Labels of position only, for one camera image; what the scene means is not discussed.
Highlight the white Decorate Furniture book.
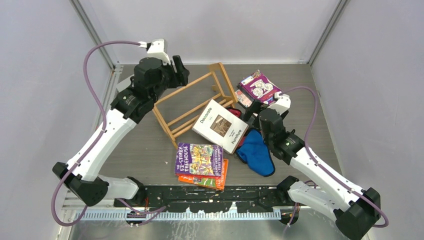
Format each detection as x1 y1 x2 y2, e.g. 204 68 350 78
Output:
191 99 249 154

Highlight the wooden book rack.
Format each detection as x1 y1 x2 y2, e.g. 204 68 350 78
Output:
153 62 238 148

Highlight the purple 52-Storey Treehouse book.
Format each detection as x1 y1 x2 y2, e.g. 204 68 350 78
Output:
174 142 224 178

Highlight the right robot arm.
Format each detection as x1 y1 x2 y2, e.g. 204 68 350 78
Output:
243 101 389 240

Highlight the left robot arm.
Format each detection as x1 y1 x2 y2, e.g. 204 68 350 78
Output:
52 55 190 207

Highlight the red grey cloth bib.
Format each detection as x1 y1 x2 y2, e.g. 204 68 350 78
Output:
226 107 243 119

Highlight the purple illustrated book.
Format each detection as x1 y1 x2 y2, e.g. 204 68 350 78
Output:
236 69 282 105

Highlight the blue oven mitt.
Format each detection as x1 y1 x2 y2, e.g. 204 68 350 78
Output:
235 128 276 177

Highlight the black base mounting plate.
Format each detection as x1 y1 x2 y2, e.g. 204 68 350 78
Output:
113 185 302 214

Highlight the orange 78-Storey Treehouse book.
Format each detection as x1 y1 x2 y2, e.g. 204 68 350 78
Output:
178 159 229 191

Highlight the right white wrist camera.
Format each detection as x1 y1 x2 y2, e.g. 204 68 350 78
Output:
267 92 291 115

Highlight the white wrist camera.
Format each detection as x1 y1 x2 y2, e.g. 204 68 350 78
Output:
138 38 172 65
267 92 291 115

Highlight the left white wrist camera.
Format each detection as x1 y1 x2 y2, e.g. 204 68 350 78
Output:
138 38 172 65

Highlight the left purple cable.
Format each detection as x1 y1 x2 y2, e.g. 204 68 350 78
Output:
50 40 167 228

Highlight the purple cable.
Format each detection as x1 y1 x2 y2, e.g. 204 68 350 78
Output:
50 40 167 228
280 86 390 233

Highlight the slotted cable duct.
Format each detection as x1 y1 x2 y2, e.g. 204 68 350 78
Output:
81 209 281 221

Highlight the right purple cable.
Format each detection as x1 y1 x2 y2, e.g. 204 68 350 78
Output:
280 86 390 233

